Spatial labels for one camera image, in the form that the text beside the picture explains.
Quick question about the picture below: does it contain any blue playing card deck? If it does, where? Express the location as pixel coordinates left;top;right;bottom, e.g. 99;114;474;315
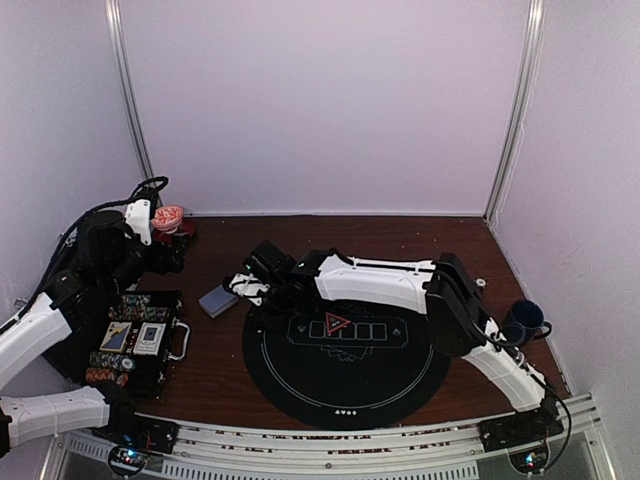
199;285;238;318

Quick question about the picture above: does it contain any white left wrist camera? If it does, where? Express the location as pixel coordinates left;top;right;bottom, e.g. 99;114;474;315
124;199;152;246

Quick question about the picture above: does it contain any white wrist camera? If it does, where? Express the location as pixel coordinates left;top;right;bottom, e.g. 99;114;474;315
124;199;152;246
222;273;270;307

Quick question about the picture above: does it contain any black poker chip case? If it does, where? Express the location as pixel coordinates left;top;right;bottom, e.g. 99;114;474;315
47;289;192;401

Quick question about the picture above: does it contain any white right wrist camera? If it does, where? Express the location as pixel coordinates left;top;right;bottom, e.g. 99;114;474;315
222;273;270;307

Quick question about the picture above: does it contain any left aluminium frame post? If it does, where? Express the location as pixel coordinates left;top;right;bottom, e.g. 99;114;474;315
104;0;154;180

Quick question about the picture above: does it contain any card deck in case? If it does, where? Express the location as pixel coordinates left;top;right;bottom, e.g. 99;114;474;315
99;321;132;353
133;322;166;356

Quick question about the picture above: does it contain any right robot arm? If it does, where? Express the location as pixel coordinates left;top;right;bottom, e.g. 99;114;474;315
229;241;572;450

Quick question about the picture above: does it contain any front aluminium rail base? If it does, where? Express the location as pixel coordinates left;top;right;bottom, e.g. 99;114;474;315
44;392;601;480

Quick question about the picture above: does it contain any aluminium frame post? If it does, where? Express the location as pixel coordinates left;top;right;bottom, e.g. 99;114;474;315
483;0;547;226
104;0;154;180

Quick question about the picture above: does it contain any red patterned bowl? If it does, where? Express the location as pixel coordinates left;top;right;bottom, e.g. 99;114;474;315
151;205;196;245

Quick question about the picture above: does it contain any round black poker mat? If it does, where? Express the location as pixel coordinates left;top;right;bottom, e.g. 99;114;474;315
242;301;451;430

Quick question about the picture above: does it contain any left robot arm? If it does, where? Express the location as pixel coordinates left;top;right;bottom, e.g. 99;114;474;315
1;200;192;453

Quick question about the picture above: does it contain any red triangle marker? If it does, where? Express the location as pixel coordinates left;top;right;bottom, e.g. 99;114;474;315
325;312;351;335

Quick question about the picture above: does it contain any right aluminium frame post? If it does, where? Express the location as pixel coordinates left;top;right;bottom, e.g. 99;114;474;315
483;0;547;226

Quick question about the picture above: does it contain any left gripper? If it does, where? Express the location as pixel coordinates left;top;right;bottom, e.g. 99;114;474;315
103;232;189;299

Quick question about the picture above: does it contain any dark blue mug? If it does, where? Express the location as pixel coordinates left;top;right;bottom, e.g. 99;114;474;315
502;299;552;345

